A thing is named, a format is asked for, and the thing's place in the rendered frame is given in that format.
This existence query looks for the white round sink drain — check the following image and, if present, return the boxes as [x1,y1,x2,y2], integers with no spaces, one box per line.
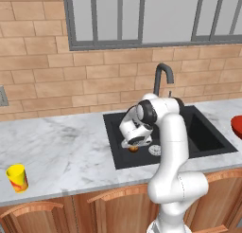
[147,144,162,157]

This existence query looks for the red bowl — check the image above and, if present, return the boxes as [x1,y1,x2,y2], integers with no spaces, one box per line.
[230,115,242,140]

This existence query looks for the yellow cup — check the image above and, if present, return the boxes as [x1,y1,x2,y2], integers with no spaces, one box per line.
[5,163,29,194]

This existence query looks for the grey framed window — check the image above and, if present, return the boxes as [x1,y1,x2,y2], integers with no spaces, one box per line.
[61,0,242,52]

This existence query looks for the dark grey tap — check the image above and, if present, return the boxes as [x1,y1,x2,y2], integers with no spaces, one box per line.
[152,63,175,99]

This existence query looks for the wooden cupboard door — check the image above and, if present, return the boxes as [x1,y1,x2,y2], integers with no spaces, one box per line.
[0,197,77,233]
[72,183,160,233]
[183,168,242,233]

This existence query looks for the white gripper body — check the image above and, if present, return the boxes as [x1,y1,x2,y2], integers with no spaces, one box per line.
[121,136,154,150]

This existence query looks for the black sink basin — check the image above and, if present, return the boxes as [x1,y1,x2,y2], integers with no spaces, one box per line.
[102,104,239,170]

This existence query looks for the grey wall socket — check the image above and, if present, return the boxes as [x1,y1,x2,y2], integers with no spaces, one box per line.
[0,84,9,107]

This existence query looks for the arched wooden door handle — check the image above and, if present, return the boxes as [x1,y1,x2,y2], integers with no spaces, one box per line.
[203,168,242,184]
[0,201,65,220]
[86,183,149,205]

